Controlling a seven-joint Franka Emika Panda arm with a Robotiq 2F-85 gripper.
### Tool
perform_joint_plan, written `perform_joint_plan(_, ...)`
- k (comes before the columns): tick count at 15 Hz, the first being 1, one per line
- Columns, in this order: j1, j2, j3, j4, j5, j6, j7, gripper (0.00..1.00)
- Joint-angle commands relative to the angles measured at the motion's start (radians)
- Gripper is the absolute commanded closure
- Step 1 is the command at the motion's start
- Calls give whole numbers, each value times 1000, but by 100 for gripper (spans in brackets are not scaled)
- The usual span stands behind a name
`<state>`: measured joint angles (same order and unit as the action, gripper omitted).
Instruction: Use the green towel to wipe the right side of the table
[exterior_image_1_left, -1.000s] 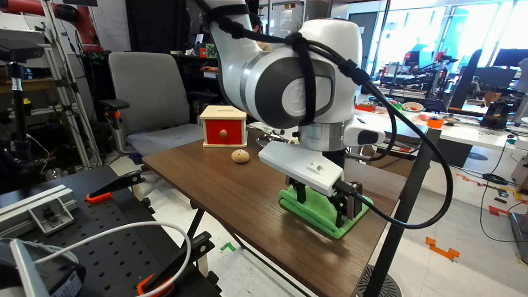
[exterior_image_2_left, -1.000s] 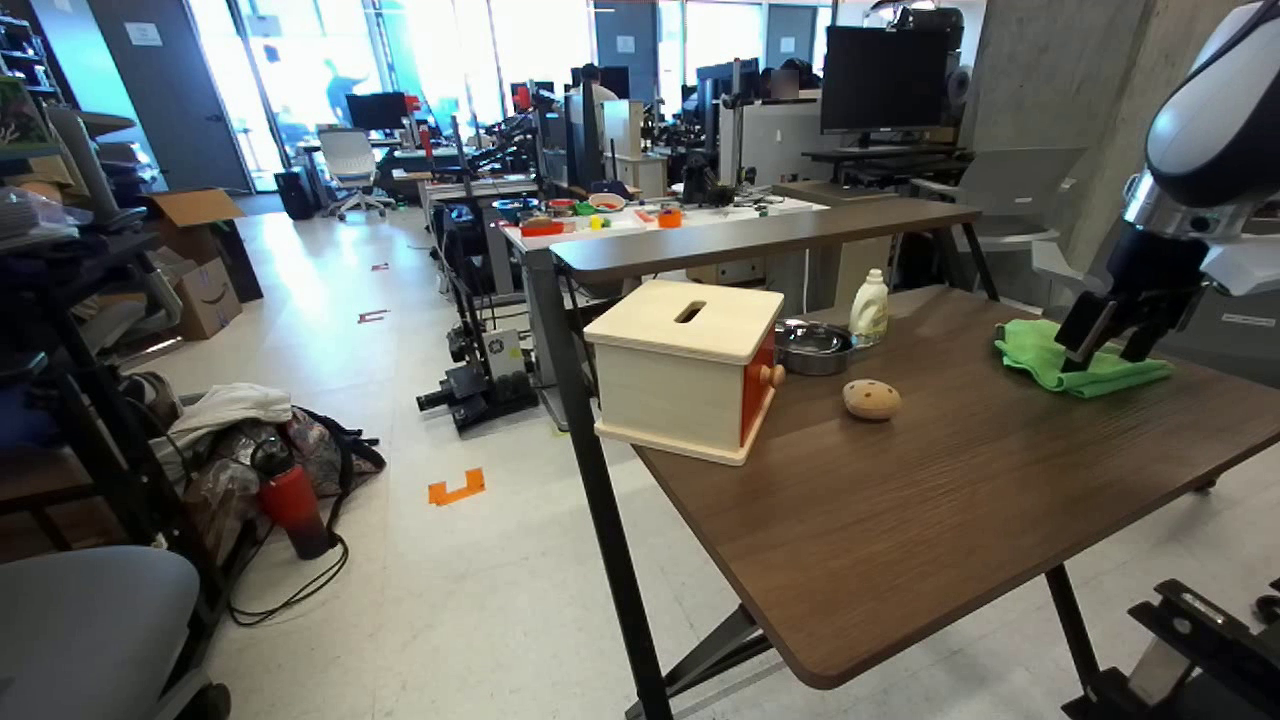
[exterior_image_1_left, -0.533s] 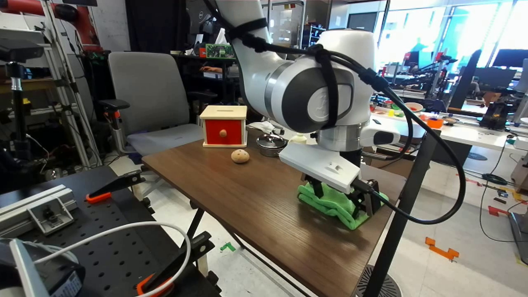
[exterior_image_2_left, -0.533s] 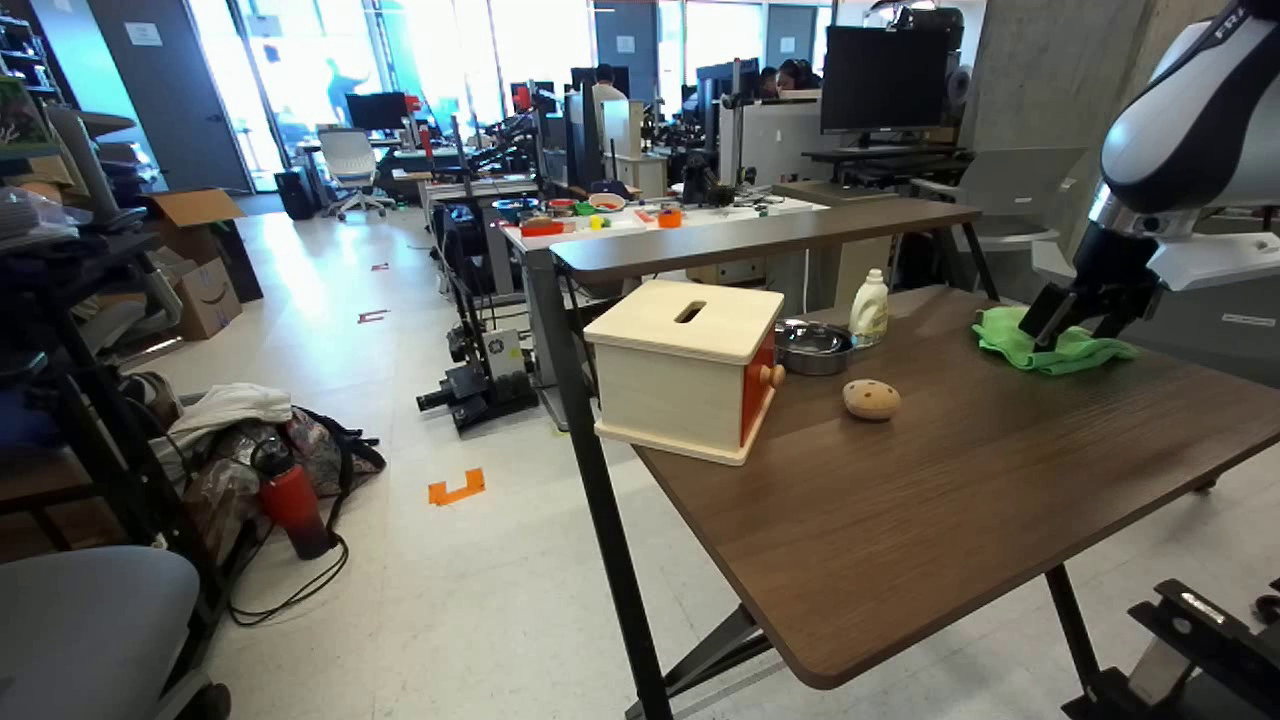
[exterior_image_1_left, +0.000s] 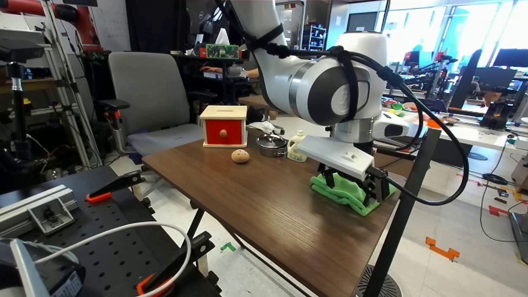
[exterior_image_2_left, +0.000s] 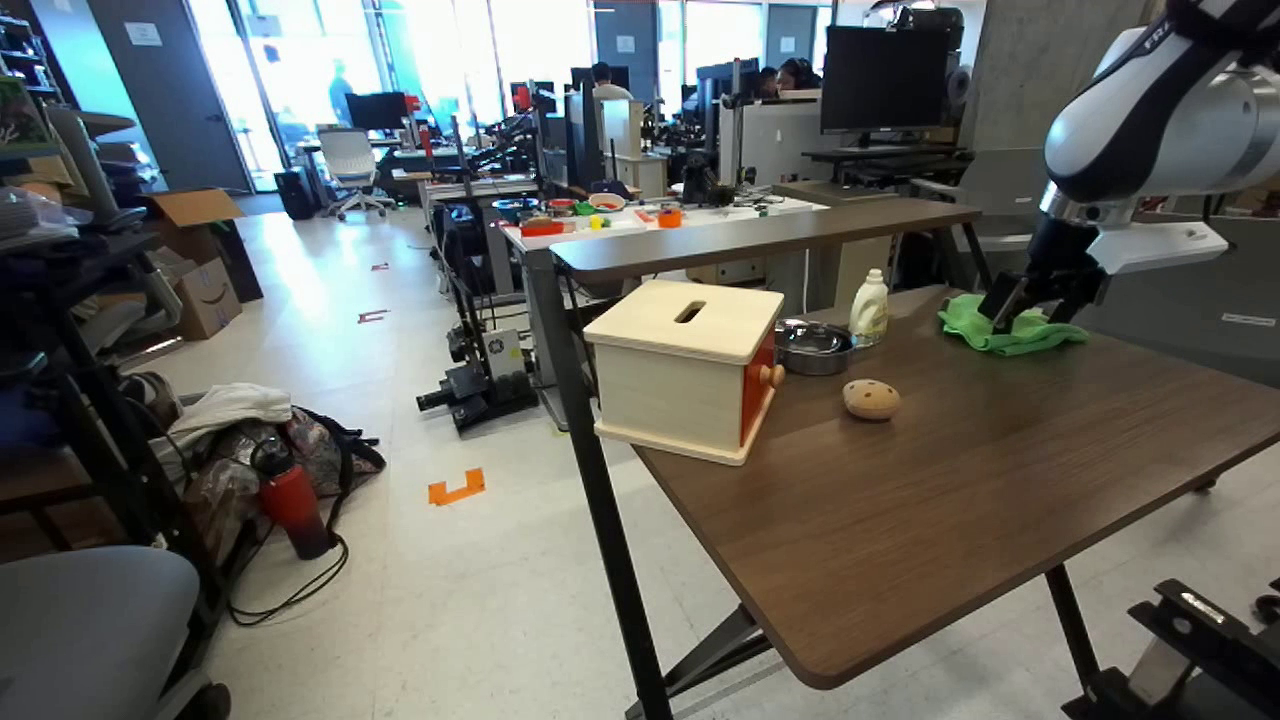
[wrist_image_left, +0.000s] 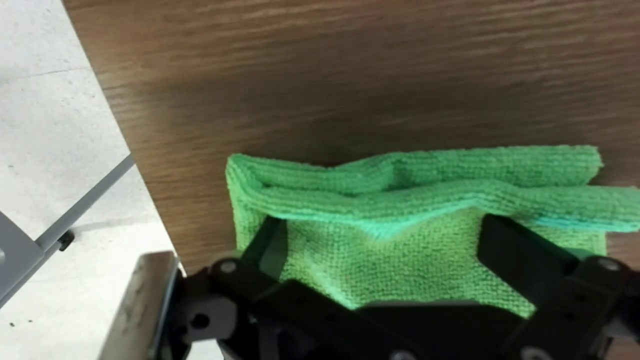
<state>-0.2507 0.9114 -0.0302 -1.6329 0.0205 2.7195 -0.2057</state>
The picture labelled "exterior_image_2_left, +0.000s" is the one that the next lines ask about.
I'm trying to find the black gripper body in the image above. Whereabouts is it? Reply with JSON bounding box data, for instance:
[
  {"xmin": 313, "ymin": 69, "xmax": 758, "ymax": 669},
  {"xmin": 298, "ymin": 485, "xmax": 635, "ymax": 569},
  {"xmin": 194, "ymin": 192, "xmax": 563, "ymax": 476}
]
[{"xmin": 1009, "ymin": 212, "xmax": 1114, "ymax": 321}]

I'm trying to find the green microfibre towel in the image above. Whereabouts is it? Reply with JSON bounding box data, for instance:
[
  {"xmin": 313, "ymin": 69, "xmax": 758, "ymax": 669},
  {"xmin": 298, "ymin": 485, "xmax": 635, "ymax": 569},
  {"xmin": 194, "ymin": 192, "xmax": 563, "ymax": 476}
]
[{"xmin": 937, "ymin": 289, "xmax": 1092, "ymax": 362}]

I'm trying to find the small white bottle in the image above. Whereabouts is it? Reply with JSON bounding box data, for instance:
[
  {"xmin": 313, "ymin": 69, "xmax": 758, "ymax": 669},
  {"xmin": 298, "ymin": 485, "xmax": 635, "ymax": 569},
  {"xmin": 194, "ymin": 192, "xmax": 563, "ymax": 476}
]
[{"xmin": 849, "ymin": 265, "xmax": 897, "ymax": 351}]

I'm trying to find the brown potato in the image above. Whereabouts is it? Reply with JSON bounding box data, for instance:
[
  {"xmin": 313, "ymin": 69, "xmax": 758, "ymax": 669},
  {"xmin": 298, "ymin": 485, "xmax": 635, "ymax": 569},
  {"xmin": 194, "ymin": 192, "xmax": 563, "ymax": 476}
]
[{"xmin": 838, "ymin": 378, "xmax": 910, "ymax": 430}]

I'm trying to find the small metal bowl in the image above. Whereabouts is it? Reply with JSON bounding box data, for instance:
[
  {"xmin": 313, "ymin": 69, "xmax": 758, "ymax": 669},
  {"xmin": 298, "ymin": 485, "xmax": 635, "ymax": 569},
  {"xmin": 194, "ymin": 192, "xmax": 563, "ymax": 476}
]
[{"xmin": 772, "ymin": 316, "xmax": 858, "ymax": 381}]

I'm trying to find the large black computer monitor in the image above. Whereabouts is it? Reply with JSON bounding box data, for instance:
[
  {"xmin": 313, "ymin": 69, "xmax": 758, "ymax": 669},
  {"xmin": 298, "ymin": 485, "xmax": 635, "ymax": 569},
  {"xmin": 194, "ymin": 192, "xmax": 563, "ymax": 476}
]
[{"xmin": 815, "ymin": 19, "xmax": 968, "ymax": 138}]

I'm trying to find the wooden box with red drawer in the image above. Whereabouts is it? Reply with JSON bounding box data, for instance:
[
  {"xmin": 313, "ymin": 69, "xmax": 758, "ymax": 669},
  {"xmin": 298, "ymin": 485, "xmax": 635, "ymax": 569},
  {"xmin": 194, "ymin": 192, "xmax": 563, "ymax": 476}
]
[{"xmin": 582, "ymin": 278, "xmax": 788, "ymax": 470}]

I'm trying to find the white table with toys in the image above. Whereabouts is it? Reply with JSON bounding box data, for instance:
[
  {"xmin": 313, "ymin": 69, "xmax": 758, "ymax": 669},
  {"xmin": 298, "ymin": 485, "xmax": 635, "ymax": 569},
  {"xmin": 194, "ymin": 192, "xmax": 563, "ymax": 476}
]
[{"xmin": 500, "ymin": 187, "xmax": 832, "ymax": 261}]

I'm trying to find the black metal desk leg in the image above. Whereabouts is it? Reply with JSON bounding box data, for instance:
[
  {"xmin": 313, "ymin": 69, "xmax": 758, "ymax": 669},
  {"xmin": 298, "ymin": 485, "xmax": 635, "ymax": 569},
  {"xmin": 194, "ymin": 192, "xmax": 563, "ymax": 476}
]
[{"xmin": 529, "ymin": 253, "xmax": 675, "ymax": 720}]

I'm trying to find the black floor machine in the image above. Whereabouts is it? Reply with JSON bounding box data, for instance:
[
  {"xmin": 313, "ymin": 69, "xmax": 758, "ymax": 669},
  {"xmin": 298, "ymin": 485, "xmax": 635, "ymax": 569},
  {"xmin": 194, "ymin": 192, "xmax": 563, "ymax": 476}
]
[{"xmin": 413, "ymin": 321, "xmax": 543, "ymax": 441}]

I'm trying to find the orange floor tape mark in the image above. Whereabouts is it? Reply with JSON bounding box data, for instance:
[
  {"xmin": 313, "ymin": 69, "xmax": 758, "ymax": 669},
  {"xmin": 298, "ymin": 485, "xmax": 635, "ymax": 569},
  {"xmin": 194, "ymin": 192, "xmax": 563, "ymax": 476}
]
[{"xmin": 423, "ymin": 463, "xmax": 491, "ymax": 513}]

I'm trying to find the white office chair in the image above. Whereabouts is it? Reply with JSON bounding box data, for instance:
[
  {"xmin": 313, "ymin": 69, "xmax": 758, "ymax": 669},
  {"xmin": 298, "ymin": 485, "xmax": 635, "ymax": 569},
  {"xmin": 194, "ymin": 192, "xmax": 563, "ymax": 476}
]
[{"xmin": 315, "ymin": 123, "xmax": 403, "ymax": 226}]

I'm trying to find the black bag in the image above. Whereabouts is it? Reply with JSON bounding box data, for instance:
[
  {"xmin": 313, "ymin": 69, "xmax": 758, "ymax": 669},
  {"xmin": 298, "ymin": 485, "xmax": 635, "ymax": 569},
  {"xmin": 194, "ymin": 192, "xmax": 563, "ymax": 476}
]
[{"xmin": 281, "ymin": 403, "xmax": 394, "ymax": 502}]

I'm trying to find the red canister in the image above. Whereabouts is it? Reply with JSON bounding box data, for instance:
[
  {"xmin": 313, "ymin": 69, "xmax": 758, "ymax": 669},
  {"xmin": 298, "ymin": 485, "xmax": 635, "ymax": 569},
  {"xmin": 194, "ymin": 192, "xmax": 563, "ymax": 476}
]
[{"xmin": 253, "ymin": 459, "xmax": 339, "ymax": 564}]

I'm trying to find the white cloth pile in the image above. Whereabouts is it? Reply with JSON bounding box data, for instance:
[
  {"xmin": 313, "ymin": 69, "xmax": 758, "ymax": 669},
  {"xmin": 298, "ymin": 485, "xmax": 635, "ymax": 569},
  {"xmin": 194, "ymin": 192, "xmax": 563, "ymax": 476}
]
[{"xmin": 164, "ymin": 381, "xmax": 300, "ymax": 453}]

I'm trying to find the small cardboard box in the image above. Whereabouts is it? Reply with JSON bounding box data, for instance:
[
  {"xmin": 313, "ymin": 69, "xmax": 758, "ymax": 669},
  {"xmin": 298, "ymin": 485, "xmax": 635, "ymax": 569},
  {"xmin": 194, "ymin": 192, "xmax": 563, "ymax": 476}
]
[{"xmin": 174, "ymin": 258, "xmax": 248, "ymax": 345}]

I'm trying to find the open cardboard box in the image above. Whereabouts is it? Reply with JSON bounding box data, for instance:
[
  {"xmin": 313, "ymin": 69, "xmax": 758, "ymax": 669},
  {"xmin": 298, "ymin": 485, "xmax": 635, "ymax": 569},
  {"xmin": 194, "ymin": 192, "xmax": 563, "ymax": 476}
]
[{"xmin": 145, "ymin": 183, "xmax": 269, "ymax": 305}]

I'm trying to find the black storage shelf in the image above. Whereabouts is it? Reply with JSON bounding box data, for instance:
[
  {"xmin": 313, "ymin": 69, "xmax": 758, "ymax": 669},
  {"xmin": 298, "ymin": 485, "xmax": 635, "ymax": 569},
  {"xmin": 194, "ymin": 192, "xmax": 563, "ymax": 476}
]
[{"xmin": 0, "ymin": 14, "xmax": 232, "ymax": 631}]

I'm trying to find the grey office chair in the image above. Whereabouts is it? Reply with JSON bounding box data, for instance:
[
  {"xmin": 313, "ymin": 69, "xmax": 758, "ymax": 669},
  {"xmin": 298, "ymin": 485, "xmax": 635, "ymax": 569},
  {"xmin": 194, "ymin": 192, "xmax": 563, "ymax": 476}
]
[{"xmin": 0, "ymin": 542, "xmax": 237, "ymax": 720}]

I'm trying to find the metal table frame strut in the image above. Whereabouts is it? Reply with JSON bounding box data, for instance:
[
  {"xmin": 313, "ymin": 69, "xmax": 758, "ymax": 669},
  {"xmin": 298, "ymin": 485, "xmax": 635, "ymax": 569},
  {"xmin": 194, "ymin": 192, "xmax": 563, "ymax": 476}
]
[{"xmin": 660, "ymin": 564, "xmax": 1114, "ymax": 720}]

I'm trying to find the black floor cable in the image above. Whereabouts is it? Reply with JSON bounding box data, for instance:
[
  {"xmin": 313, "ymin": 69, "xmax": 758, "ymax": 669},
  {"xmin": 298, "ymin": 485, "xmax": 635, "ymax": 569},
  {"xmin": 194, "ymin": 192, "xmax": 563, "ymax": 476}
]
[{"xmin": 220, "ymin": 527, "xmax": 358, "ymax": 631}]

